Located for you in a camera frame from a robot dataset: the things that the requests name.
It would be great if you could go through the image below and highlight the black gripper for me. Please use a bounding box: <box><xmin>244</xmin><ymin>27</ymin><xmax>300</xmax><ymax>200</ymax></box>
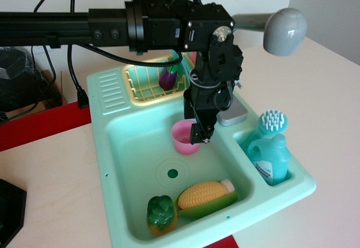
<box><xmin>184</xmin><ymin>61</ymin><xmax>241</xmax><ymax>144</ymax></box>

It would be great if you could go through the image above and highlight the pink plastic cup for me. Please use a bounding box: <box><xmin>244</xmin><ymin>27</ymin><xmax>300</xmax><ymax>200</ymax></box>
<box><xmin>171</xmin><ymin>119</ymin><xmax>200</xmax><ymax>155</ymax></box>

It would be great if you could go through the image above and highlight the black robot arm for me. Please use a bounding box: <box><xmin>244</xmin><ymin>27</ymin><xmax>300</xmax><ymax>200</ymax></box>
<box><xmin>1</xmin><ymin>0</ymin><xmax>243</xmax><ymax>143</ymax></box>

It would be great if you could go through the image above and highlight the mint green toy sink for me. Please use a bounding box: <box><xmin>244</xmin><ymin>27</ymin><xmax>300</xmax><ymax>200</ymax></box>
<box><xmin>87</xmin><ymin>67</ymin><xmax>316</xmax><ymax>247</ymax></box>

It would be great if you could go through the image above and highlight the pink plate in rack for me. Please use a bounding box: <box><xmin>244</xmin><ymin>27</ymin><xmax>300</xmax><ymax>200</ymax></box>
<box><xmin>184</xmin><ymin>52</ymin><xmax>197</xmax><ymax>65</ymax></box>

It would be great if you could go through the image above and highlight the yellow dish drying rack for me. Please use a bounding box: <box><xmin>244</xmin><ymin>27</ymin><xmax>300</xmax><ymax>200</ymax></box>
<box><xmin>121</xmin><ymin>55</ymin><xmax>194</xmax><ymax>106</ymax></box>

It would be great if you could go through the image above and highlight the purple toy eggplant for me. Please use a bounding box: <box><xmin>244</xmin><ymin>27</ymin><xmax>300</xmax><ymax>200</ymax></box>
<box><xmin>159</xmin><ymin>66</ymin><xmax>177</xmax><ymax>91</ymax></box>

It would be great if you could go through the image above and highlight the toy corn cob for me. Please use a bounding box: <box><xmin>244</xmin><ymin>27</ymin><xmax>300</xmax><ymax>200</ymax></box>
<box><xmin>174</xmin><ymin>179</ymin><xmax>238</xmax><ymax>219</ymax></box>

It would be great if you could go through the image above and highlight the teal scrub brush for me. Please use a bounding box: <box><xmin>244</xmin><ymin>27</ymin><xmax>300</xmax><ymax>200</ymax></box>
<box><xmin>258</xmin><ymin>110</ymin><xmax>289</xmax><ymax>136</ymax></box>

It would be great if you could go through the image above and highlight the teal detergent bottle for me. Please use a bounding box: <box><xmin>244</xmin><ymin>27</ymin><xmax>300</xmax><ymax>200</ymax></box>
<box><xmin>246</xmin><ymin>134</ymin><xmax>292</xmax><ymax>186</ymax></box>

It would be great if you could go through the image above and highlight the toy pineapple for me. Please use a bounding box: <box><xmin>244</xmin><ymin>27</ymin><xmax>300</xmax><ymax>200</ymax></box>
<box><xmin>146</xmin><ymin>195</ymin><xmax>178</xmax><ymax>237</ymax></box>

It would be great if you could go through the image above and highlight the grey toy faucet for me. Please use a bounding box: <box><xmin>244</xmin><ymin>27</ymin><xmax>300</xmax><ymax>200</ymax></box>
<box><xmin>218</xmin><ymin>7</ymin><xmax>308</xmax><ymax>127</ymax></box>

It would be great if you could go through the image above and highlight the black bag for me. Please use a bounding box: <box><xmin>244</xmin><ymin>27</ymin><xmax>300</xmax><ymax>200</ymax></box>
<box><xmin>1</xmin><ymin>47</ymin><xmax>40</xmax><ymax>112</ymax></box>

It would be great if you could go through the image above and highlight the black corner object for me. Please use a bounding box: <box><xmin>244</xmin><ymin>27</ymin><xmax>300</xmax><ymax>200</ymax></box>
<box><xmin>1</xmin><ymin>179</ymin><xmax>27</xmax><ymax>247</ymax></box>

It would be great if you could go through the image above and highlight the black cable with connector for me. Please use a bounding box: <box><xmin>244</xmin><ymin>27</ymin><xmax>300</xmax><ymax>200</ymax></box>
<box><xmin>66</xmin><ymin>0</ymin><xmax>91</xmax><ymax>109</ymax></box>

